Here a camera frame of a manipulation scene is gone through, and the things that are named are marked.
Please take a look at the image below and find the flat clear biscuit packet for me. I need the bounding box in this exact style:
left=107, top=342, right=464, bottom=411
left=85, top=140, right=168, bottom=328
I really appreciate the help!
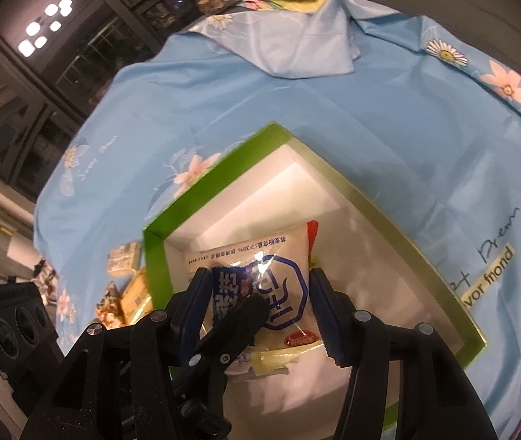
left=106, top=241, right=143, bottom=278

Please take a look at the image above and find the long yellow snack packet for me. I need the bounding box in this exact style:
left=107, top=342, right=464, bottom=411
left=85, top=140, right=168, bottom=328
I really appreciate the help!
left=120, top=268, right=153, bottom=324

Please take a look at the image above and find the cream packet with blue label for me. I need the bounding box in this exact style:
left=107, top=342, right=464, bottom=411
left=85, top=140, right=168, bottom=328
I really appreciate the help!
left=186, top=220, right=335, bottom=363

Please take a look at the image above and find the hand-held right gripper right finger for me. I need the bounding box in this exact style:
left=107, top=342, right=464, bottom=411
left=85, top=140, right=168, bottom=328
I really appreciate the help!
left=309, top=268, right=486, bottom=440

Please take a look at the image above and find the blue floral bedsheet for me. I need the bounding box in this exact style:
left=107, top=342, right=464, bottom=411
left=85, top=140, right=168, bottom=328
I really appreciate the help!
left=33, top=0, right=521, bottom=440

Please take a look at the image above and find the orange seed snack packet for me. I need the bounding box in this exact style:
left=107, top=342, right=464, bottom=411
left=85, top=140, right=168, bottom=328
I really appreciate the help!
left=96, top=282, right=126, bottom=328

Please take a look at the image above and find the white paper roll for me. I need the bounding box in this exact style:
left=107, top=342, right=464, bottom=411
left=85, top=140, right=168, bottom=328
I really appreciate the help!
left=6, top=234, right=36, bottom=278

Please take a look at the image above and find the yellow green cloth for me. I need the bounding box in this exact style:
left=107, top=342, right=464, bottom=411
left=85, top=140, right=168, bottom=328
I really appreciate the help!
left=279, top=0, right=330, bottom=12

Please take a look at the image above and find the green cardboard box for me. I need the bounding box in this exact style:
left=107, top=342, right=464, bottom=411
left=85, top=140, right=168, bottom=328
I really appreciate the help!
left=142, top=121, right=488, bottom=440

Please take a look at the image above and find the black device with round vents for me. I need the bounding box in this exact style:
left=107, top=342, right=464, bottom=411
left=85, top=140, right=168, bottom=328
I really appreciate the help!
left=0, top=283, right=66, bottom=404

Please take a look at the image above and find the black white ruffled cloth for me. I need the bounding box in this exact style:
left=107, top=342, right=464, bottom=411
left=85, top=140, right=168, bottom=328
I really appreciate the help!
left=33, top=259, right=62, bottom=305

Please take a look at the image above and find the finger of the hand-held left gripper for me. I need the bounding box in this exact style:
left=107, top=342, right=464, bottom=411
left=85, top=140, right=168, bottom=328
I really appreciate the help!
left=171, top=293, right=268, bottom=440

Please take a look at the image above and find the red snack packet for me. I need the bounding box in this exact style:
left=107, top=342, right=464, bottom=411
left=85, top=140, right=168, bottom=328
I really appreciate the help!
left=305, top=219, right=321, bottom=267

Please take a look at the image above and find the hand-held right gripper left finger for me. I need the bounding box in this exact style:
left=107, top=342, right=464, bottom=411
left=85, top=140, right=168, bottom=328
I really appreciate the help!
left=19, top=268, right=213, bottom=440

